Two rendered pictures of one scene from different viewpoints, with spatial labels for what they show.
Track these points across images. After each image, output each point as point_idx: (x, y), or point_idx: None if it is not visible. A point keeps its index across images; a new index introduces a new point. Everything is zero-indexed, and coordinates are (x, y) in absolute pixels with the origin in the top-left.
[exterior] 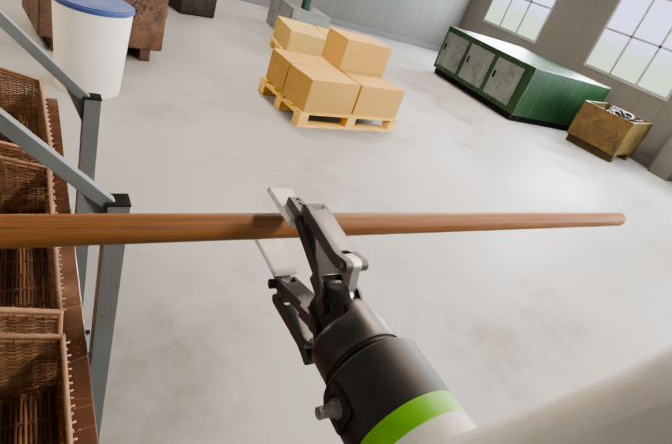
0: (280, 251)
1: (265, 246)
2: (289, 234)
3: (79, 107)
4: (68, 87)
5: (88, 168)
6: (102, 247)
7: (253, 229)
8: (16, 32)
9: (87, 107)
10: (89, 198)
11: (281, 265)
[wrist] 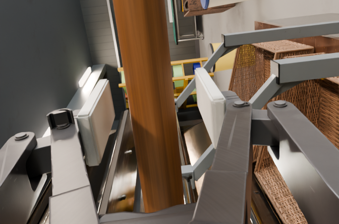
0: (202, 95)
1: (201, 111)
2: (153, 104)
3: (232, 47)
4: (218, 57)
5: (283, 33)
6: (327, 77)
7: (150, 170)
8: (188, 90)
9: (231, 43)
10: (271, 96)
11: (210, 123)
